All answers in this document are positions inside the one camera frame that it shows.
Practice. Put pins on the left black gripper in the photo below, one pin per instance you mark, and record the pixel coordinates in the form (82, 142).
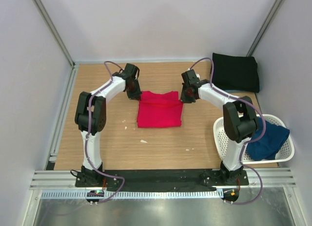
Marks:
(136, 95)

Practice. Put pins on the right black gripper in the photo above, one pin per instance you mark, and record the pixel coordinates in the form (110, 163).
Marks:
(184, 98)

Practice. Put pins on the red t shirt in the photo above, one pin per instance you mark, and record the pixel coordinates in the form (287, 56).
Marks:
(159, 110)

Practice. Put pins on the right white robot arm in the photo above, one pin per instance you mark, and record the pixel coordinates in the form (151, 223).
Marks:
(239, 120)

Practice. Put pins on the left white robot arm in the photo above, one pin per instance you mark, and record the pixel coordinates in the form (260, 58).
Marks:
(91, 114)

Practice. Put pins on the folded grey t shirt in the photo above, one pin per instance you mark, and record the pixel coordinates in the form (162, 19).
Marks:
(234, 91)

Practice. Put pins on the folded black t shirt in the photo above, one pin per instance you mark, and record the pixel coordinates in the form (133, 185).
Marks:
(235, 73)

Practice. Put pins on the blue t shirt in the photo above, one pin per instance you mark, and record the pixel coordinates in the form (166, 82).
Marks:
(269, 144)

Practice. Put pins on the white plastic laundry basket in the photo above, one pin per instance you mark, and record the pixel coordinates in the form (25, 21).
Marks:
(221, 141)

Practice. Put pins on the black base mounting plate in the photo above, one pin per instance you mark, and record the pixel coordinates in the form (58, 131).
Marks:
(167, 179)

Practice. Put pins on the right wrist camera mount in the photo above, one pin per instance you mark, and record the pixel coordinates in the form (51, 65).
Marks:
(198, 75)

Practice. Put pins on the right aluminium corner post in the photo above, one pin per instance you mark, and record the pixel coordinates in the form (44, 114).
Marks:
(265, 25)

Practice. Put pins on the aluminium corner post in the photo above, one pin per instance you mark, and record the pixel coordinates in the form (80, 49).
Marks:
(265, 25)
(48, 21)

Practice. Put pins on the left aluminium corner post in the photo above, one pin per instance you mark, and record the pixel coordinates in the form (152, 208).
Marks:
(48, 21)

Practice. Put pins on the white slotted cable duct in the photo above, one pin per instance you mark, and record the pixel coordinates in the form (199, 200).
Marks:
(95, 194)

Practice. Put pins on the aluminium front rail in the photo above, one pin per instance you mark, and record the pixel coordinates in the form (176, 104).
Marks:
(62, 179)

